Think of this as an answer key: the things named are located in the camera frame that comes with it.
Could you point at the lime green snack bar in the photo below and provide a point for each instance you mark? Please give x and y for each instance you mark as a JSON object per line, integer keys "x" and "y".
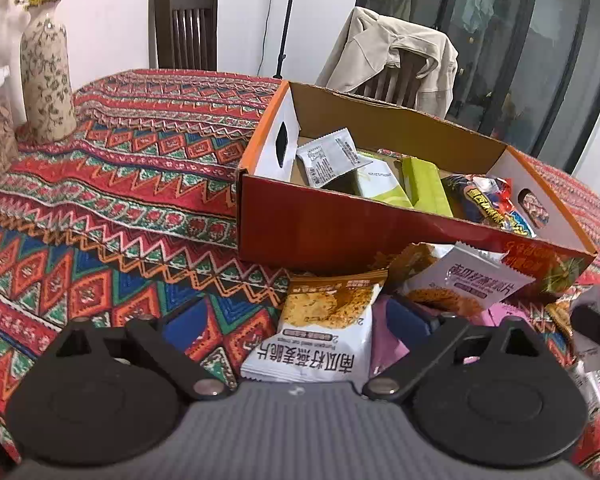
{"x": 427, "y": 187}

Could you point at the studio light on stand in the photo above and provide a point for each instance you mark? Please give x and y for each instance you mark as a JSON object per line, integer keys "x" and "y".
{"x": 286, "y": 25}

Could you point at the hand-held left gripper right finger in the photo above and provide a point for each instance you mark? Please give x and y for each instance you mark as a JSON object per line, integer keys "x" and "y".
{"x": 410, "y": 322}

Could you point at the beige jacket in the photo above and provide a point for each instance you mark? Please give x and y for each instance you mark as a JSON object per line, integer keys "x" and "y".
{"x": 370, "y": 45}

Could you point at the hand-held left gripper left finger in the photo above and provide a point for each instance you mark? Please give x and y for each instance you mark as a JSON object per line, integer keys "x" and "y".
{"x": 187, "y": 320}

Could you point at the white orange cracker packet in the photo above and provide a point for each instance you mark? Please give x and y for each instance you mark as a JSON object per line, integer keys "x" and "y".
{"x": 320, "y": 320}
{"x": 475, "y": 280}

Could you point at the orange cardboard box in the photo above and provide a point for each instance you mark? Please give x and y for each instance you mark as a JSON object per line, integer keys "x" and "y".
{"x": 330, "y": 230}

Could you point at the floral ceramic vase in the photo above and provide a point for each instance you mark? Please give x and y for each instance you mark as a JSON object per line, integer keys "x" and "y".
{"x": 47, "y": 85}

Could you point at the black framed glass door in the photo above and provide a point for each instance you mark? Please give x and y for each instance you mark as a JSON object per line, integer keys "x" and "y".
{"x": 545, "y": 60}

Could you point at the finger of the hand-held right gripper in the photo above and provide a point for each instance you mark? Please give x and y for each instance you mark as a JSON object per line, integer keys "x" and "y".
{"x": 597, "y": 327}

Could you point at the white grey snack packet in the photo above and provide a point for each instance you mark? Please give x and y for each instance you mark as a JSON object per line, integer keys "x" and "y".
{"x": 330, "y": 157}
{"x": 587, "y": 380}

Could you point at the green white snack packet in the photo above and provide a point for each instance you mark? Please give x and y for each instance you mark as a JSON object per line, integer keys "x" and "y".
{"x": 380, "y": 182}

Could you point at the dark wooden chair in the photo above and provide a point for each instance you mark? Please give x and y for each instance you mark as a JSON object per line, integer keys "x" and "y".
{"x": 185, "y": 30}
{"x": 405, "y": 77}

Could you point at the purple colourful snack packet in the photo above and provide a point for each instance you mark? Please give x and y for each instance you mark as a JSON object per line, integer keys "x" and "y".
{"x": 490, "y": 205}

